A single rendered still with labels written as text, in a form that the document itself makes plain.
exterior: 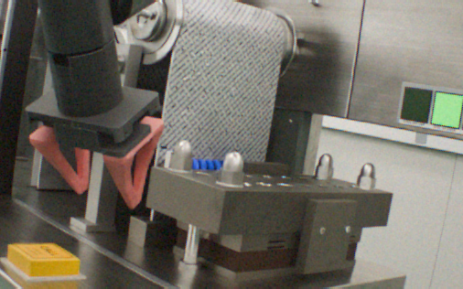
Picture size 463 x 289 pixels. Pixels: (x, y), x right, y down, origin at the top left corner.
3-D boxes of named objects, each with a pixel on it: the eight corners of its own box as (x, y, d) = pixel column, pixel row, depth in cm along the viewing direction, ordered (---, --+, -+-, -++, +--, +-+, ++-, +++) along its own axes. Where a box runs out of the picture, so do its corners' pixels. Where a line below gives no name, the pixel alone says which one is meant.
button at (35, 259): (5, 261, 79) (7, 242, 79) (53, 260, 84) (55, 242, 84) (29, 279, 74) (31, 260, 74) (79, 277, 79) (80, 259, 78)
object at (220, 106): (154, 168, 101) (173, 48, 100) (260, 174, 117) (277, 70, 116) (156, 168, 101) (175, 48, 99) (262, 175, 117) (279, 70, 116)
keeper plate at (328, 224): (294, 270, 96) (307, 198, 95) (334, 265, 103) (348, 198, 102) (306, 275, 94) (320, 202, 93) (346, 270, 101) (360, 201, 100)
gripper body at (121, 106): (70, 95, 60) (58, 22, 56) (163, 112, 56) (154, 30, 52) (26, 128, 55) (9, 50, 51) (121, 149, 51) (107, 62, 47)
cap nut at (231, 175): (210, 181, 89) (216, 148, 89) (230, 182, 92) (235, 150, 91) (229, 187, 87) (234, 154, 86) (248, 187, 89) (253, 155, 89)
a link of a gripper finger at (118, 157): (111, 174, 63) (96, 87, 58) (175, 189, 60) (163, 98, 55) (70, 213, 58) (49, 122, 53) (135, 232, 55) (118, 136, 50)
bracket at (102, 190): (68, 224, 106) (93, 38, 103) (100, 224, 110) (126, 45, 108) (82, 232, 102) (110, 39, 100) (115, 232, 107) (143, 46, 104)
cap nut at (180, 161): (162, 167, 95) (166, 137, 95) (181, 169, 98) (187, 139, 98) (177, 173, 93) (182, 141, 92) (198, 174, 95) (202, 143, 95)
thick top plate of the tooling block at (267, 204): (145, 206, 96) (151, 165, 96) (318, 206, 123) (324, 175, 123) (218, 235, 84) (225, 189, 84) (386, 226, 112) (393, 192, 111)
